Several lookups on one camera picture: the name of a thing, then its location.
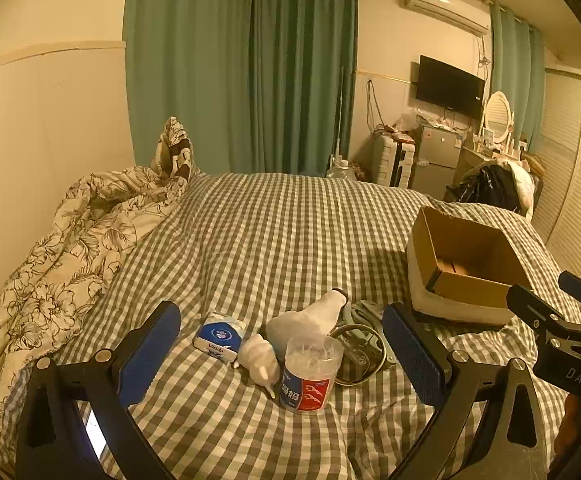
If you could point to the cotton swab container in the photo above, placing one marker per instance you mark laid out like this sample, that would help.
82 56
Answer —
306 380

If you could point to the cardboard box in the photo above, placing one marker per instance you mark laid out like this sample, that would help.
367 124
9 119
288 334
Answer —
470 255

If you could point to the dressing table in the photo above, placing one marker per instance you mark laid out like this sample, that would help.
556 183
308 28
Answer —
473 155

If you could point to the black wall television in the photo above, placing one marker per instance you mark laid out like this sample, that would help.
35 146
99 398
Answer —
448 85

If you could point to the blue white tissue pack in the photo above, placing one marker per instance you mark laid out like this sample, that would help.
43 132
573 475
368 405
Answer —
218 337

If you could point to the white oval mirror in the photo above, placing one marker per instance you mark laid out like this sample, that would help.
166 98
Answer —
498 115

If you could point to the white plastic bottle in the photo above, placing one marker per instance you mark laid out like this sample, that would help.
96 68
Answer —
305 317

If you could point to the black jacket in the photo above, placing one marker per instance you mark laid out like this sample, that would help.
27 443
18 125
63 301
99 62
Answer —
488 187

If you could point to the narrow green curtain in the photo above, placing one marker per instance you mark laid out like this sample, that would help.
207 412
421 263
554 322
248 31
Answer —
515 60

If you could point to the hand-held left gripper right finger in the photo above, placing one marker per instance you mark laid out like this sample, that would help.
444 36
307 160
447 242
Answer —
415 355

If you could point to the white sock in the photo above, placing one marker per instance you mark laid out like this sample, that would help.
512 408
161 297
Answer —
259 360

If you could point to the clear water jug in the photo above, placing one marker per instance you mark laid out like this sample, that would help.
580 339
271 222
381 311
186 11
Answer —
341 171

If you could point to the white air conditioner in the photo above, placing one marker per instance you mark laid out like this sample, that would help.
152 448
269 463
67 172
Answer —
445 7

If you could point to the white louvred wardrobe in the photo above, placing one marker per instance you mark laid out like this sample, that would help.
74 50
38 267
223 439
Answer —
580 170

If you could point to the white ribbed suitcase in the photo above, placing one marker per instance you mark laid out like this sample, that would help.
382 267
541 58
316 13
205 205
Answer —
390 162

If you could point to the white mop pole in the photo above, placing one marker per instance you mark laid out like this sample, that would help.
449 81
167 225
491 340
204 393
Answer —
339 110

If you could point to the white padded jacket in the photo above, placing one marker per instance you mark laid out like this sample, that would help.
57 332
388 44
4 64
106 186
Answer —
523 185

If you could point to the patterned pillow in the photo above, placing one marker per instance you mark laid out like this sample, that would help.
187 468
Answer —
173 145

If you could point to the large green curtain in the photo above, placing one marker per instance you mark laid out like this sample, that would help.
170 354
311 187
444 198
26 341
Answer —
210 60

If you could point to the floral duvet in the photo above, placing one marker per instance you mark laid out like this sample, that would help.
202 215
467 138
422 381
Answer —
60 270

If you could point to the silver small fridge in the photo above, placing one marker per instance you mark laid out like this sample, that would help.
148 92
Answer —
438 165

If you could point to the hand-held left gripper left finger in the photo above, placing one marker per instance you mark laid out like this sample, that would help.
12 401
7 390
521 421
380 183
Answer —
150 355

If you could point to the brown patterned bag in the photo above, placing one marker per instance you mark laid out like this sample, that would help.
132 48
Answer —
359 171

